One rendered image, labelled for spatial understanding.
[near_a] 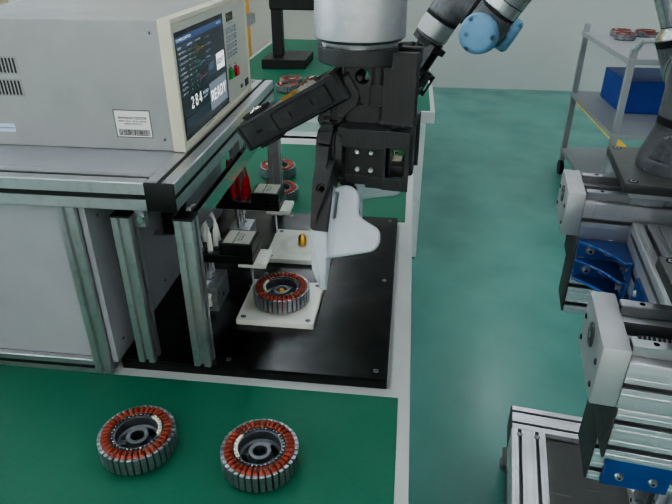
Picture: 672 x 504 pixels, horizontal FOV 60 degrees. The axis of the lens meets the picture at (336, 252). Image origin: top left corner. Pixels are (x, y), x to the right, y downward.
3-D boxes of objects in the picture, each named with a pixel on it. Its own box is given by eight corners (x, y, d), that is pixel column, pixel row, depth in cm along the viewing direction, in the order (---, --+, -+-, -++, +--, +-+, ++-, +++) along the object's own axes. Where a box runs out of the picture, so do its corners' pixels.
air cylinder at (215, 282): (229, 291, 123) (227, 268, 121) (219, 311, 117) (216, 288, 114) (206, 290, 124) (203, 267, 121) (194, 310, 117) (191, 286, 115)
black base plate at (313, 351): (397, 225, 156) (397, 217, 155) (386, 389, 100) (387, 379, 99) (225, 216, 161) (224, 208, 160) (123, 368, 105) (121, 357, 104)
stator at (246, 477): (301, 434, 91) (300, 416, 89) (296, 495, 81) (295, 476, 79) (229, 434, 91) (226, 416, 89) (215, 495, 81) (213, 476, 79)
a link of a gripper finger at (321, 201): (323, 229, 48) (338, 126, 49) (305, 227, 49) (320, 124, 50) (335, 237, 53) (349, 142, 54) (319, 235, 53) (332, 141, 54)
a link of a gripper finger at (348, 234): (370, 295, 48) (385, 186, 49) (301, 285, 50) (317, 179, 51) (375, 296, 51) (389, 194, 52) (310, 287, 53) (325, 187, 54)
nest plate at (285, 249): (337, 236, 146) (337, 231, 145) (329, 266, 132) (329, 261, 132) (278, 232, 147) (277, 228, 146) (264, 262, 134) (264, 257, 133)
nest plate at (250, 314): (324, 288, 124) (324, 283, 124) (313, 329, 111) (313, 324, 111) (254, 283, 126) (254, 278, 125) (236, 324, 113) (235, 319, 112)
